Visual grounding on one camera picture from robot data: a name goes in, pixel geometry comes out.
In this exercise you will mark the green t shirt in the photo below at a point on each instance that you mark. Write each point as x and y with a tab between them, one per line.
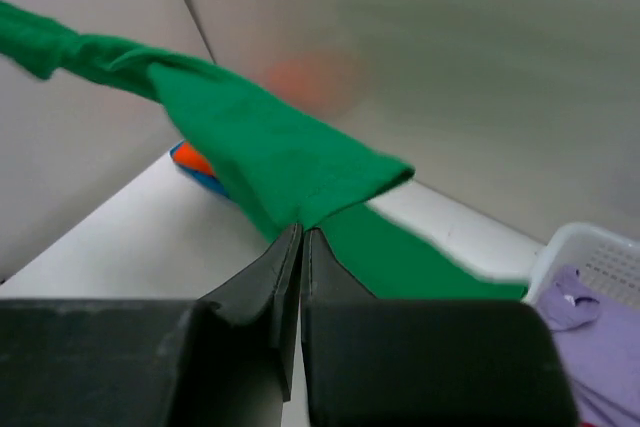
279	165

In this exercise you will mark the white plastic basket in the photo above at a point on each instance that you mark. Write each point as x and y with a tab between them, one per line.
608	263

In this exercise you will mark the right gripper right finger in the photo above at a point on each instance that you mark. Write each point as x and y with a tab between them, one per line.
375	362

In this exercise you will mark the folded orange t shirt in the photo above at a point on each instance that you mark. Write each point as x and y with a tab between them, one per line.
187	157

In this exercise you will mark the folded blue t shirt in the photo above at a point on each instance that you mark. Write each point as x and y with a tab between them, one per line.
211	183

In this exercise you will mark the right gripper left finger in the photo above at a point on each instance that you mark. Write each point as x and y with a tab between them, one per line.
224	359

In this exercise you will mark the purple t shirt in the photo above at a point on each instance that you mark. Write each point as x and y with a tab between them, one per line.
598	341

